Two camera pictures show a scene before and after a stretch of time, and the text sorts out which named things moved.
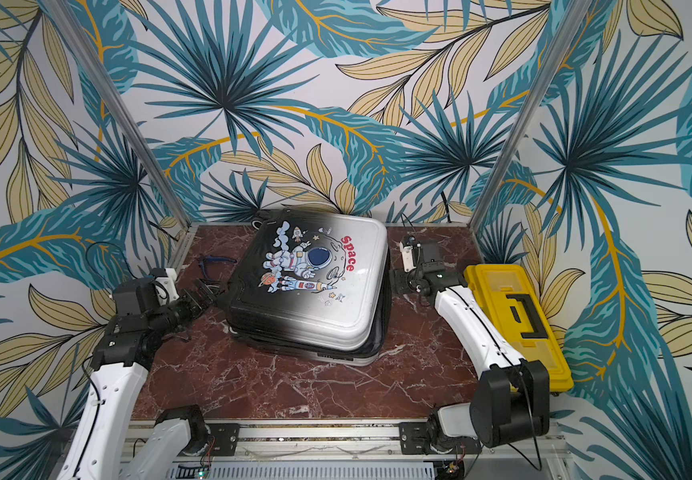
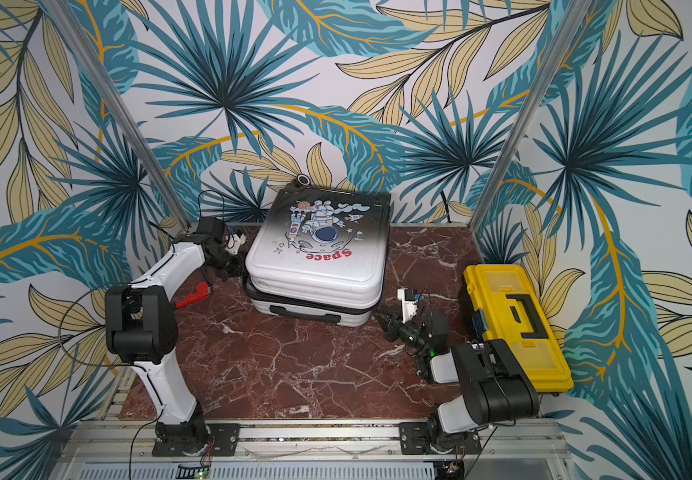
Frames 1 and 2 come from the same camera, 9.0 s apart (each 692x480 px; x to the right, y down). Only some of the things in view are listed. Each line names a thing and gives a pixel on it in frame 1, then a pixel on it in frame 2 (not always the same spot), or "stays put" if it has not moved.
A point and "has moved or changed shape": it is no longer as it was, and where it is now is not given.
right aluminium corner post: [571, 19] stays put
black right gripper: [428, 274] → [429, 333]
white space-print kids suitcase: [314, 285] has moved or changed shape
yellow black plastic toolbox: [506, 295] stays put
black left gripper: [198, 306] → [237, 271]
